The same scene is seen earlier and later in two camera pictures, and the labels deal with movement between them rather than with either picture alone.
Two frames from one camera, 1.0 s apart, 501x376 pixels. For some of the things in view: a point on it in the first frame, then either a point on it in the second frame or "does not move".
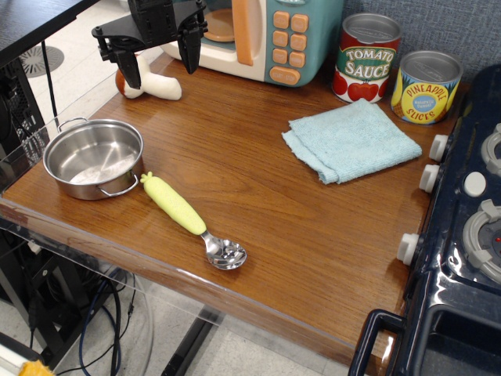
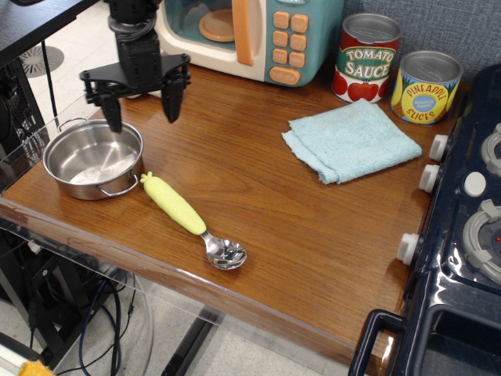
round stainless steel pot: x=91 y=160 does not move
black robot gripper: x=150 y=22 to x=141 y=68
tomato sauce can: x=368 y=46 does not move
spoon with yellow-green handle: x=224 y=253 does not move
